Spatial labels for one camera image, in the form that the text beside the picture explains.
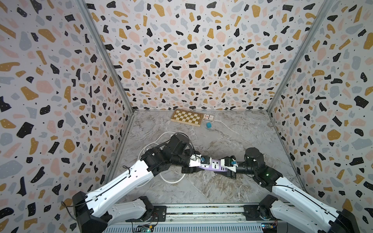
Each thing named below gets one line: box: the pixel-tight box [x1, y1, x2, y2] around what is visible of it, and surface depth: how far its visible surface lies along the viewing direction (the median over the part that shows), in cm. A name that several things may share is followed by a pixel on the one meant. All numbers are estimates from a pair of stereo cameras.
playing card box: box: [202, 113, 215, 122], surface depth 119 cm
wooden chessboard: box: [170, 108, 204, 127], surface depth 115 cm
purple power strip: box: [198, 158, 229, 172], surface depth 67 cm
